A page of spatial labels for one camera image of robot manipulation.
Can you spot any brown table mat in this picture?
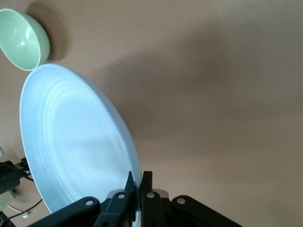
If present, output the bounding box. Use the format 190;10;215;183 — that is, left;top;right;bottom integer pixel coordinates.
0;0;303;227

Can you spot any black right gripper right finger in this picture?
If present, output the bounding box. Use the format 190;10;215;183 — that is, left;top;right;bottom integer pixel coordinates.
139;170;243;227

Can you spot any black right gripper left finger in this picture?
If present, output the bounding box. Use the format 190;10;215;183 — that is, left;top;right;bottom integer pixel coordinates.
28;170;137;227

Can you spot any green bowl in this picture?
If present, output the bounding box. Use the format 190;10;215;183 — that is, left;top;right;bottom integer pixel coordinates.
0;8;51;72

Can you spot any blue plate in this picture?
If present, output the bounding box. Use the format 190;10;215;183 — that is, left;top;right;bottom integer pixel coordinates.
19;63;143;225

